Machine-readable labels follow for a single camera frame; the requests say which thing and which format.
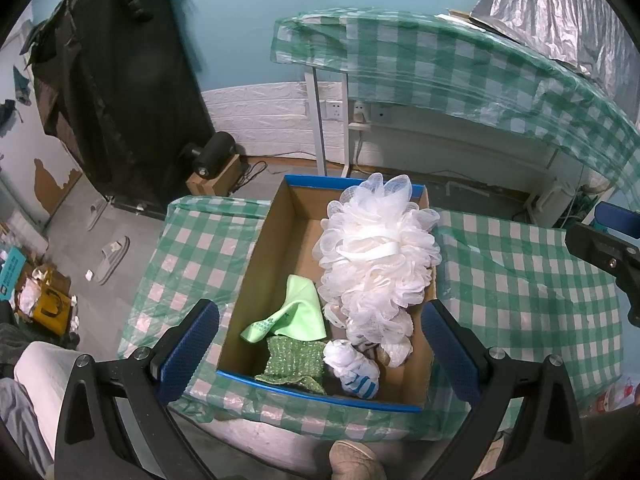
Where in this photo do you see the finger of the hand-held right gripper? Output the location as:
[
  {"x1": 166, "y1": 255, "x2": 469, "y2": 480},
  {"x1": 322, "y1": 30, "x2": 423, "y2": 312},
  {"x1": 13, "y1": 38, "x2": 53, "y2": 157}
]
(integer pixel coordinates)
[
  {"x1": 592, "y1": 201, "x2": 640, "y2": 239},
  {"x1": 565, "y1": 223, "x2": 640, "y2": 328}
]

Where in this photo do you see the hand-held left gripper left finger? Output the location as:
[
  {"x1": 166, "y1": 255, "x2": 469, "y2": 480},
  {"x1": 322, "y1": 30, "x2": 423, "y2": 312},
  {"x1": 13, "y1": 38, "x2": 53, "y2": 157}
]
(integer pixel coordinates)
[{"x1": 54, "y1": 298, "x2": 221, "y2": 480}]

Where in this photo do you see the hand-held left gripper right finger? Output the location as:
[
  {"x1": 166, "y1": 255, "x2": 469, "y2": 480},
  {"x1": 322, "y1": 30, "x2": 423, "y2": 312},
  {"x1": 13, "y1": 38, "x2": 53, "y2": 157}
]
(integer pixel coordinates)
[{"x1": 420, "y1": 298, "x2": 586, "y2": 480}]

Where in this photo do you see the green sparkly scrub sponge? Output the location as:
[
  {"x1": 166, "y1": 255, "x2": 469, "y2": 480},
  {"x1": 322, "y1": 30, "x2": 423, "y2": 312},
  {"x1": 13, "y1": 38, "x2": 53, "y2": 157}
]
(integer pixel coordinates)
[{"x1": 254, "y1": 336, "x2": 328, "y2": 393}]

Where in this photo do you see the white blue-printed plastic bag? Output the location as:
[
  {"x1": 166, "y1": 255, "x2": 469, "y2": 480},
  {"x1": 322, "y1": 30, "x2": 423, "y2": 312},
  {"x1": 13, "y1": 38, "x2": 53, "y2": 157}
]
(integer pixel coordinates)
[{"x1": 322, "y1": 339, "x2": 380, "y2": 401}]

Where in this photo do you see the light green cloth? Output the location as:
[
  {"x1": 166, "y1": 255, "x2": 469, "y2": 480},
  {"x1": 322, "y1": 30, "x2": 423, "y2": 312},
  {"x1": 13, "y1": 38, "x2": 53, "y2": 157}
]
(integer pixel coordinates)
[{"x1": 240, "y1": 275, "x2": 327, "y2": 343}]

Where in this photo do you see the white mesh bath pouf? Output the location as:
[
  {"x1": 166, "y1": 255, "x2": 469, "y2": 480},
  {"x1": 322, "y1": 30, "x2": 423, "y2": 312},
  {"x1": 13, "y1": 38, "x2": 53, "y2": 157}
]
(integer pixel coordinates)
[{"x1": 312, "y1": 172, "x2": 442, "y2": 368}]

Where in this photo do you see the blue cardboard box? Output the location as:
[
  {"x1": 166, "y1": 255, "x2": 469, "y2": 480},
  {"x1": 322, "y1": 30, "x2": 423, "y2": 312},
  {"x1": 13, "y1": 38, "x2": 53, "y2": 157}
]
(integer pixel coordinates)
[{"x1": 216, "y1": 175, "x2": 438, "y2": 413}]

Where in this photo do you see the white stand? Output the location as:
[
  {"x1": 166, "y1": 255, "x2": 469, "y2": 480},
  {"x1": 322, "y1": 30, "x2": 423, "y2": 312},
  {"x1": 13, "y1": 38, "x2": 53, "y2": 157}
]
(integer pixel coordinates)
[{"x1": 524, "y1": 180, "x2": 577, "y2": 229}]

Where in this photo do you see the grey slipper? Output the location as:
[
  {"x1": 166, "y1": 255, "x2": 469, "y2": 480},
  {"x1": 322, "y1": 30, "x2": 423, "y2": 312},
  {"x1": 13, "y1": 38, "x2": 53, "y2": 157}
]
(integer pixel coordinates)
[
  {"x1": 95, "y1": 236, "x2": 131, "y2": 286},
  {"x1": 86, "y1": 197, "x2": 109, "y2": 232}
]

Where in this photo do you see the person's beige shoe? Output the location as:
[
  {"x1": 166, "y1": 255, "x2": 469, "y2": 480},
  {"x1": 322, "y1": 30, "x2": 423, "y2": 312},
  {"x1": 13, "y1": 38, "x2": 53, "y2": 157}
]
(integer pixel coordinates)
[{"x1": 328, "y1": 440, "x2": 389, "y2": 480}]

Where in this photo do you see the yellow bag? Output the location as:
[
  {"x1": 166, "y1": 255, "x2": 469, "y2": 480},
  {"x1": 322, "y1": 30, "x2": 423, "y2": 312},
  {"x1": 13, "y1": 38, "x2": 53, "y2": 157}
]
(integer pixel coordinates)
[{"x1": 30, "y1": 282, "x2": 73, "y2": 336}]

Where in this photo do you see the white red plastic bag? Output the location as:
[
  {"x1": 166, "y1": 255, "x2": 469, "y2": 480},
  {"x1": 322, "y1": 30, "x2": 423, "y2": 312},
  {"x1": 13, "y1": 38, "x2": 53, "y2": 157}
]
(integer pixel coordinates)
[{"x1": 587, "y1": 375, "x2": 637, "y2": 417}]

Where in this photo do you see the small brown cardboard box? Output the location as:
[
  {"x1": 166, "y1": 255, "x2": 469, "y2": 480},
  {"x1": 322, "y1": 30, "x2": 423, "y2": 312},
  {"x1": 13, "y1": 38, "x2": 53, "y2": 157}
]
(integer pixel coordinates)
[{"x1": 186, "y1": 152, "x2": 244, "y2": 197}]

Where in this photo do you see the grey cloth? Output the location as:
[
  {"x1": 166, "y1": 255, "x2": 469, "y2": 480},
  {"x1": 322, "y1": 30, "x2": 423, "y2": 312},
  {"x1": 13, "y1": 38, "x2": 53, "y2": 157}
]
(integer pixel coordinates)
[{"x1": 0, "y1": 377, "x2": 53, "y2": 478}]

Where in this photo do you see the blue flat packet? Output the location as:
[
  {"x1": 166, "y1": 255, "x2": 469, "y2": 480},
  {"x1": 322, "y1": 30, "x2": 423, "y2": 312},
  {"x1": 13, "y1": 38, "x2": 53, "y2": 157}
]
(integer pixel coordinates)
[{"x1": 0, "y1": 247, "x2": 28, "y2": 304}]

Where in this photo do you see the black cylindrical device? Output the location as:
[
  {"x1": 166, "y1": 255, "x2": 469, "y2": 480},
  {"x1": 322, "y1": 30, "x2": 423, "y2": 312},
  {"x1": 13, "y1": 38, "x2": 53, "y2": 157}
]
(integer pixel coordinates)
[{"x1": 180, "y1": 131, "x2": 239, "y2": 179}]

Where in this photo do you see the silver foil sheet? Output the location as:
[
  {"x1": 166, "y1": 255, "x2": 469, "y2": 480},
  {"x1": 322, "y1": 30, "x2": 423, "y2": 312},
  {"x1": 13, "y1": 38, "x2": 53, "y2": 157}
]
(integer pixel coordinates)
[{"x1": 472, "y1": 0, "x2": 640, "y2": 126}]

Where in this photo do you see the brown cardboard sheet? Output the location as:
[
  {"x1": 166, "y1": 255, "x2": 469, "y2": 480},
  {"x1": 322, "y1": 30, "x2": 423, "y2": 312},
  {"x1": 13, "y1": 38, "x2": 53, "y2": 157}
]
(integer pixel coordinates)
[{"x1": 446, "y1": 7, "x2": 497, "y2": 27}]

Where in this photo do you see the white plug-in charger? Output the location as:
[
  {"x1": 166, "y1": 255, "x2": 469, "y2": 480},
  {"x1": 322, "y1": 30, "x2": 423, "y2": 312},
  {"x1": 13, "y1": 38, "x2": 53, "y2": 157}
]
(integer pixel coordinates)
[{"x1": 349, "y1": 101, "x2": 372, "y2": 128}]

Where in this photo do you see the black garment cover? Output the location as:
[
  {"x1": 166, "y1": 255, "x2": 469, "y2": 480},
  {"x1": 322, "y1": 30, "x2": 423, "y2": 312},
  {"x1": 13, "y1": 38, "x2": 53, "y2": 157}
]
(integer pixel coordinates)
[{"x1": 25, "y1": 0, "x2": 216, "y2": 206}]

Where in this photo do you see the black cable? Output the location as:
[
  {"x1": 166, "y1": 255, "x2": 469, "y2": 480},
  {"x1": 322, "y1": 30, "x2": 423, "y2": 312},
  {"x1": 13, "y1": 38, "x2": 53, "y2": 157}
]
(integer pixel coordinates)
[{"x1": 235, "y1": 159, "x2": 282, "y2": 196}]

